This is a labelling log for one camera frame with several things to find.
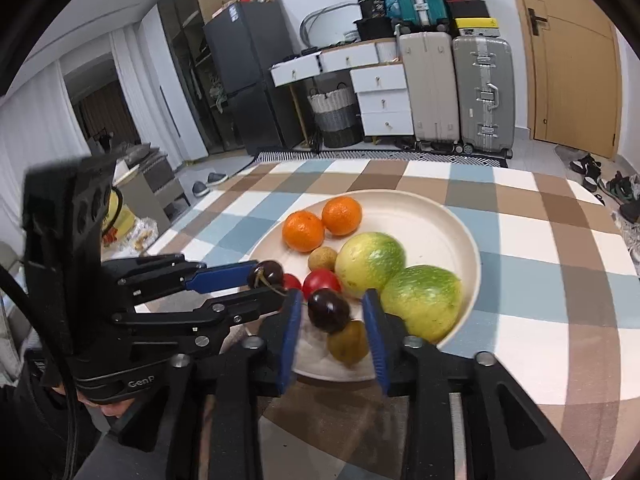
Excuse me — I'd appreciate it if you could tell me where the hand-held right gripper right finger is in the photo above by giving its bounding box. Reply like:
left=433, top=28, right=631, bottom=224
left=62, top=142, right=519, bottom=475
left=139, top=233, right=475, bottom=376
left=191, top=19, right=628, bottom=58
left=361, top=288, right=593, bottom=480

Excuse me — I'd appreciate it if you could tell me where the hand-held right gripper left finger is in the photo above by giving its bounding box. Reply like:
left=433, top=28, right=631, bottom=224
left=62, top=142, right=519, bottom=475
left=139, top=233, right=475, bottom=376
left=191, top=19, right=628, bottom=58
left=72, top=287, right=305, bottom=480

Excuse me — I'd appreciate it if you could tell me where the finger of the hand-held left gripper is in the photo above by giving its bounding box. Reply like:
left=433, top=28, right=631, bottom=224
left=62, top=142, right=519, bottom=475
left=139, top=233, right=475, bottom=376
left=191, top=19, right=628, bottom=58
left=102, top=254, right=261, bottom=306
left=112, top=290, right=291, bottom=356

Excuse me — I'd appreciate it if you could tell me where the olive brown longan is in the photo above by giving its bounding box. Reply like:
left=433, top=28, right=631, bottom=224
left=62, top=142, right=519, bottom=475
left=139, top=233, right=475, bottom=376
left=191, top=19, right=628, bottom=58
left=327, top=320, right=372, bottom=365

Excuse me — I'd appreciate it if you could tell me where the dark cherry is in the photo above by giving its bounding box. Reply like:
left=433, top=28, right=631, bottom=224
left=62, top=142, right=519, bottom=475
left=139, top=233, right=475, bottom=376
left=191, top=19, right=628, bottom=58
left=307, top=288, right=351, bottom=333
left=247, top=260, right=284, bottom=292

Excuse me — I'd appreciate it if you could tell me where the large green guava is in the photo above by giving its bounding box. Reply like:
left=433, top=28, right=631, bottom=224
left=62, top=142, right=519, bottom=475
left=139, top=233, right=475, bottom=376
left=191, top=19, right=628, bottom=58
left=380, top=264, right=463, bottom=345

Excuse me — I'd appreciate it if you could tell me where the yellow green guava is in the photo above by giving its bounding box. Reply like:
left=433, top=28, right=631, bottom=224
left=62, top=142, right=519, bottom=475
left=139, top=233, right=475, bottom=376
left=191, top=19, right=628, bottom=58
left=334, top=232, right=406, bottom=299

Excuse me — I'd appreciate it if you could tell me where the light tan longan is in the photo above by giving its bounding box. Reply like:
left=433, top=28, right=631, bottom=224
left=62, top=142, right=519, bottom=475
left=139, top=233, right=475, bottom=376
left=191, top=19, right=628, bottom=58
left=308, top=246, right=336, bottom=272

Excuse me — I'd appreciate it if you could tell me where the white round plate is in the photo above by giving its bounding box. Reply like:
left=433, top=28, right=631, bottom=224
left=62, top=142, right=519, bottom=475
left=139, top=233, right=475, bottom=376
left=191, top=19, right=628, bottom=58
left=248, top=189, right=482, bottom=383

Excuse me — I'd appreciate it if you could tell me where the person's left forearm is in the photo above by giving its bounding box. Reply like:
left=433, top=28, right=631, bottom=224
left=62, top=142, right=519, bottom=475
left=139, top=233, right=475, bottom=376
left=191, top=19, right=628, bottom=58
left=0, top=350, right=103, bottom=480

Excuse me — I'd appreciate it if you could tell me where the person's left hand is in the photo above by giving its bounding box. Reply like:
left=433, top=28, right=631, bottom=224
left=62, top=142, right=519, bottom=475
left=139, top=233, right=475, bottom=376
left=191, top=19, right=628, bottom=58
left=82, top=396, right=133, bottom=419

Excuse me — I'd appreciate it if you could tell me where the yellow plastic bag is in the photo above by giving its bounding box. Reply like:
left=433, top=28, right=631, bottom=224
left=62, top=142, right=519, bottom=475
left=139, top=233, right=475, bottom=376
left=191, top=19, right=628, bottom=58
left=102, top=187, right=136, bottom=241

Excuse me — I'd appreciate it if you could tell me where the clear snack bag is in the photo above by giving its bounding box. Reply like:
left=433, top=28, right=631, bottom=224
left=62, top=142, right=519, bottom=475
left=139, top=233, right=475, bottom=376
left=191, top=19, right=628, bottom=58
left=131, top=217, right=160, bottom=251

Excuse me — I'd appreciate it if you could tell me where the grey sofa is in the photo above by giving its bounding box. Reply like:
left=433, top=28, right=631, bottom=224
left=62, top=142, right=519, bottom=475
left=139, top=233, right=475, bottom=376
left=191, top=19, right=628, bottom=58
left=0, top=242, right=32, bottom=386

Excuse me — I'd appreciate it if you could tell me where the orange mandarin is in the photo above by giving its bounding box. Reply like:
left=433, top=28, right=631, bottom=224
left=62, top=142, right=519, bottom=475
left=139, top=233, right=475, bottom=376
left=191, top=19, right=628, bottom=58
left=321, top=196, right=363, bottom=237
left=282, top=211, right=326, bottom=253

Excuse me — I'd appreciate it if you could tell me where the white curtain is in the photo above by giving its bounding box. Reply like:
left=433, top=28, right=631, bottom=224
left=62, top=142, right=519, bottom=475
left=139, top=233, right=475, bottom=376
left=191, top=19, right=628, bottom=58
left=0, top=60, right=91, bottom=226

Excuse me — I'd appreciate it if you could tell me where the grey stool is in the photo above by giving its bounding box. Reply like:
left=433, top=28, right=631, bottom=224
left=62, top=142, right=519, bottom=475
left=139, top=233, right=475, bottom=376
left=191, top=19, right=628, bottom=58
left=117, top=152, right=191, bottom=221

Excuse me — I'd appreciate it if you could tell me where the checked tablecloth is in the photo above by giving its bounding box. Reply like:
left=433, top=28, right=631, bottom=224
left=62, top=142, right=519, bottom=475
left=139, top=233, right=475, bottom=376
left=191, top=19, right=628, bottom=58
left=142, top=158, right=640, bottom=480

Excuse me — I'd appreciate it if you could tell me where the striped rug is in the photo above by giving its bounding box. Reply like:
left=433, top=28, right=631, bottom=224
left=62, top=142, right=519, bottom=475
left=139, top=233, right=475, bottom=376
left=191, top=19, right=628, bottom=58
left=257, top=150, right=508, bottom=169

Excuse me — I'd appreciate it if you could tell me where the woven laundry basket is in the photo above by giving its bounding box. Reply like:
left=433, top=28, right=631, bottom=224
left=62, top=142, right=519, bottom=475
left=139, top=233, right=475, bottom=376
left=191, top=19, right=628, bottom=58
left=306, top=84, right=364, bottom=148

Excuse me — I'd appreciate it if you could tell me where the grey refrigerator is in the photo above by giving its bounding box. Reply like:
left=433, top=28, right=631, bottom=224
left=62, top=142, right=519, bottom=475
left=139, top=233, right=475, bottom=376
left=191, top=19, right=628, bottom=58
left=202, top=1, right=306, bottom=153

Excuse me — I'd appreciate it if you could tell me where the dark glass cabinet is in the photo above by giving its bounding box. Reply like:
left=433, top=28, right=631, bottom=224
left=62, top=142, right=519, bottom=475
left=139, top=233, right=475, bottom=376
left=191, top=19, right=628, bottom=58
left=157, top=0, right=236, bottom=158

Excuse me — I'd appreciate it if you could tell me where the white drawer cabinet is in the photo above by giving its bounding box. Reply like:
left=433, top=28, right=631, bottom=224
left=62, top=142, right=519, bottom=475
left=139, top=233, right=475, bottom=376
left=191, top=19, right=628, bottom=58
left=270, top=40, right=416, bottom=137

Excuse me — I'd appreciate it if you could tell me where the beige suitcase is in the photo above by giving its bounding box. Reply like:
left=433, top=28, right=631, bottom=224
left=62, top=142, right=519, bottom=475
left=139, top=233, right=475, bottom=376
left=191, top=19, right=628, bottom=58
left=398, top=32, right=462, bottom=151

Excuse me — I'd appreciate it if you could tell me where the grey door mat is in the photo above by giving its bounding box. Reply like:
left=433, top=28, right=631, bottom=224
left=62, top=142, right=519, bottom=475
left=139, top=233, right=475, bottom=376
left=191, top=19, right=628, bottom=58
left=555, top=144, right=591, bottom=166

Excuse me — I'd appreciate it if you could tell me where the silver suitcase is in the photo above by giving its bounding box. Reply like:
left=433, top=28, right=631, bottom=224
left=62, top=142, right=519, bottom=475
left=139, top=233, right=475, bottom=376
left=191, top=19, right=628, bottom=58
left=452, top=35, right=516, bottom=156

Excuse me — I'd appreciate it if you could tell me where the green black sneaker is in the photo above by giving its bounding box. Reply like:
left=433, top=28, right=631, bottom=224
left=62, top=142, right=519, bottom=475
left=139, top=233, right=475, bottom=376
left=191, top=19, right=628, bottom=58
left=597, top=171, right=640, bottom=206

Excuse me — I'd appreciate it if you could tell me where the yellow flat box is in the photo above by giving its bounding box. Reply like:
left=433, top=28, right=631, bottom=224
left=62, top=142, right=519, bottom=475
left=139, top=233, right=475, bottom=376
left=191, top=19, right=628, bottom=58
left=454, top=17, right=501, bottom=38

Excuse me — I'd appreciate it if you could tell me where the wooden door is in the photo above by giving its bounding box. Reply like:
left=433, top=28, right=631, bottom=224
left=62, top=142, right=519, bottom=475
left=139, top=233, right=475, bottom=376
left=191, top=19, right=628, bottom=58
left=502, top=0, right=623, bottom=158

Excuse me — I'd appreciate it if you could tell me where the red black shoe box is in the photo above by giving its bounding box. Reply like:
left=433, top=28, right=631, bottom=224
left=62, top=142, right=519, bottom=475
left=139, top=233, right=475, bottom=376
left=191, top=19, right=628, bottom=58
left=445, top=0, right=488, bottom=20

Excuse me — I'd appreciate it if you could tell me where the black cable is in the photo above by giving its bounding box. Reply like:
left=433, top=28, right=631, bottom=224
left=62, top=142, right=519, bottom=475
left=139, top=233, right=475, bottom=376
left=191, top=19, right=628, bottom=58
left=0, top=262, right=83, bottom=480

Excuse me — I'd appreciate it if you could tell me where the white hoop frame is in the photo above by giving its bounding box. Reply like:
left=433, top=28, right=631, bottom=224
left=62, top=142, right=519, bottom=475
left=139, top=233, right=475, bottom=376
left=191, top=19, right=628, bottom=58
left=300, top=2, right=361, bottom=48

